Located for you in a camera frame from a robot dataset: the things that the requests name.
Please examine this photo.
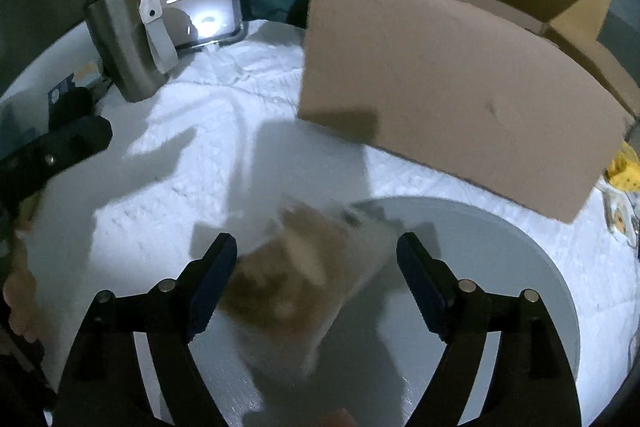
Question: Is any person's left hand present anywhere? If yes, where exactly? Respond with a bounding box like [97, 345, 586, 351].
[1, 191, 49, 355]

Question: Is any brown cardboard box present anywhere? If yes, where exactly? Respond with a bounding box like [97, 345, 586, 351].
[298, 0, 639, 222]

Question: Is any clear brown cookie packet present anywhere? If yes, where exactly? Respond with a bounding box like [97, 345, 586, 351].
[219, 199, 398, 386]

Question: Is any round grey tray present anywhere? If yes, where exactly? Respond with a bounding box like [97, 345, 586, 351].
[193, 197, 582, 426]

